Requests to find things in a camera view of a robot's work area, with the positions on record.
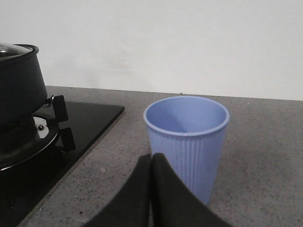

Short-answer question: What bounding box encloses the glass lid with blue knob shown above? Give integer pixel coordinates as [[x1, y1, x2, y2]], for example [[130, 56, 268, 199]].
[[0, 43, 33, 61]]

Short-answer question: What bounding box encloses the right gas burner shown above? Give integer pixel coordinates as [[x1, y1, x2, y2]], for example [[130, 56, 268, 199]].
[[0, 113, 59, 171]]

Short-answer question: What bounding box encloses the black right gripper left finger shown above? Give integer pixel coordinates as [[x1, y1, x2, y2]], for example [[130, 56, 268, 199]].
[[84, 155, 151, 227]]

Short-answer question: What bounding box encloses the black glass gas stove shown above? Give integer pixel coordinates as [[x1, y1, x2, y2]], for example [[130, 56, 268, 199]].
[[0, 102, 124, 227]]

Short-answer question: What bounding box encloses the light blue ribbed cup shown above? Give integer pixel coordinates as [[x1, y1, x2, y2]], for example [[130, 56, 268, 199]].
[[143, 96, 230, 205]]

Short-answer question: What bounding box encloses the black right pot support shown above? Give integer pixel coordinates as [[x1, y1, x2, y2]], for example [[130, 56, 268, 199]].
[[33, 95, 68, 125]]

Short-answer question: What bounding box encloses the dark blue cooking pot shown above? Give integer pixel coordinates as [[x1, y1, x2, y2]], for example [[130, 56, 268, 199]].
[[0, 44, 47, 128]]

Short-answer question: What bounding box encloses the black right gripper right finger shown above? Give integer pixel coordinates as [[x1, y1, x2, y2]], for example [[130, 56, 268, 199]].
[[151, 153, 230, 227]]

